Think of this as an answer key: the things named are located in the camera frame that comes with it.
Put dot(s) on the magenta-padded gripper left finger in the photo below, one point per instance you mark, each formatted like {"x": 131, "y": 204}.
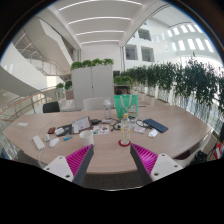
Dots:
{"x": 60, "y": 166}

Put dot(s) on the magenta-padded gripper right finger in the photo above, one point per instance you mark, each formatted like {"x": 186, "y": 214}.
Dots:
{"x": 165, "y": 165}

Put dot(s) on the clear plastic water bottle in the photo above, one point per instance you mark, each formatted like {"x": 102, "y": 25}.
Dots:
{"x": 107, "y": 108}

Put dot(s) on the white computer mouse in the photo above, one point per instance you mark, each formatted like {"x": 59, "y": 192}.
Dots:
{"x": 54, "y": 142}

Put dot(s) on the small teal tube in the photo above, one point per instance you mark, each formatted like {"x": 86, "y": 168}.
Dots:
{"x": 68, "y": 137}

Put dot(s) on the small white adapter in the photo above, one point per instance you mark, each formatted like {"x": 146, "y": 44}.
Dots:
{"x": 47, "y": 137}

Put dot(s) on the white power strip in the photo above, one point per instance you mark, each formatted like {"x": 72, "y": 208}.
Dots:
{"x": 38, "y": 142}

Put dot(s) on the clear plastic packet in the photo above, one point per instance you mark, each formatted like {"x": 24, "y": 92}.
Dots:
{"x": 153, "y": 133}

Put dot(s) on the small red black case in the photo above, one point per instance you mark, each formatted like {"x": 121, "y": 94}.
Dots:
{"x": 51, "y": 130}

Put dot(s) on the white ceramic mug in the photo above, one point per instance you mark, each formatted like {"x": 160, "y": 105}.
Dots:
{"x": 86, "y": 138}

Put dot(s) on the black notebook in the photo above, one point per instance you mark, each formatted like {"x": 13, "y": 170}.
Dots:
{"x": 66, "y": 128}

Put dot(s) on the white chair maroon seat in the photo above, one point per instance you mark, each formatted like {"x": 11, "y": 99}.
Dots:
{"x": 200, "y": 145}

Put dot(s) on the dark blue flat keyboard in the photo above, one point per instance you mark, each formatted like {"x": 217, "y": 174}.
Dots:
{"x": 156, "y": 125}

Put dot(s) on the white paper card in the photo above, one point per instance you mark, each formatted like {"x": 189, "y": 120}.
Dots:
{"x": 139, "y": 130}

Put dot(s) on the open printed booklet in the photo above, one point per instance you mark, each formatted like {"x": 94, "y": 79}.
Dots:
{"x": 81, "y": 124}

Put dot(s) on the flat round red coaster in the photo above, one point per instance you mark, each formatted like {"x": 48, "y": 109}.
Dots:
{"x": 120, "y": 144}

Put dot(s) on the colourful sticker sheet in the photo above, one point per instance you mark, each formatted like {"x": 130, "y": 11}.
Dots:
{"x": 100, "y": 130}

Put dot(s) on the small white paper slip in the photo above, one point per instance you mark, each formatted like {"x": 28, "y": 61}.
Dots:
{"x": 23, "y": 124}

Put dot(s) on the black power adapter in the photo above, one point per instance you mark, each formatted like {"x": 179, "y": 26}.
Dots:
{"x": 95, "y": 121}

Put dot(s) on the black office chair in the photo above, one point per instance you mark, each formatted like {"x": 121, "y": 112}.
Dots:
{"x": 51, "y": 107}

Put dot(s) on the white office chair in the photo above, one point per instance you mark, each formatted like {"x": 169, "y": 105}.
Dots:
{"x": 93, "y": 104}

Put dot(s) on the green tote bag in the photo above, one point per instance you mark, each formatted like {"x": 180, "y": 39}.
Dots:
{"x": 121, "y": 101}

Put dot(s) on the row of green potted plants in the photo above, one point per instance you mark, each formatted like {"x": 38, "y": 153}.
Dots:
{"x": 186, "y": 83}

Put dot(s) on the white planter cabinet with plants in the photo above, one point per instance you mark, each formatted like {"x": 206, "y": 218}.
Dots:
{"x": 90, "y": 83}

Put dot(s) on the ceiling light strips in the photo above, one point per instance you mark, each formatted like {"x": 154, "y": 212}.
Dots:
{"x": 100, "y": 20}

